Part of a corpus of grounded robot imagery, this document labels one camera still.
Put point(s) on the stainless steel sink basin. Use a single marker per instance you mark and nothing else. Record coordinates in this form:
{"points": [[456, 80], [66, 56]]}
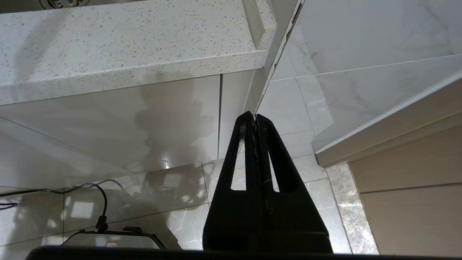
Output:
{"points": [[21, 4]]}

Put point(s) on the light wooden cabinet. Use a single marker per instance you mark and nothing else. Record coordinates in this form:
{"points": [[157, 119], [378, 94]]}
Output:
{"points": [[408, 216]]}

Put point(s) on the white black robot base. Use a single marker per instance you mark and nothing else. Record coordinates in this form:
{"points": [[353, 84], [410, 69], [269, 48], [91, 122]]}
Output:
{"points": [[108, 240]]}

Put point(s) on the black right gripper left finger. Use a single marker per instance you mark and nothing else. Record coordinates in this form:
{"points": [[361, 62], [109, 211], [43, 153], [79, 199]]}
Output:
{"points": [[231, 216]]}

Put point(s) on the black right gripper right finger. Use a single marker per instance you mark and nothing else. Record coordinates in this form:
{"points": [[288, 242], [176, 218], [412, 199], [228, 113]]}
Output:
{"points": [[296, 224]]}

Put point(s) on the narrow glossy cabinet door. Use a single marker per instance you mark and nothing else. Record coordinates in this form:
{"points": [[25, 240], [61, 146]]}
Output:
{"points": [[231, 108]]}

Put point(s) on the round metal drain strainer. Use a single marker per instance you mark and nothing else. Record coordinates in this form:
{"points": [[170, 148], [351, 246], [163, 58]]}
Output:
{"points": [[63, 3]]}

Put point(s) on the wide glossy cabinet door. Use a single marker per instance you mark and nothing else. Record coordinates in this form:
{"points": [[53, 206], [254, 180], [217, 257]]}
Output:
{"points": [[108, 126]]}

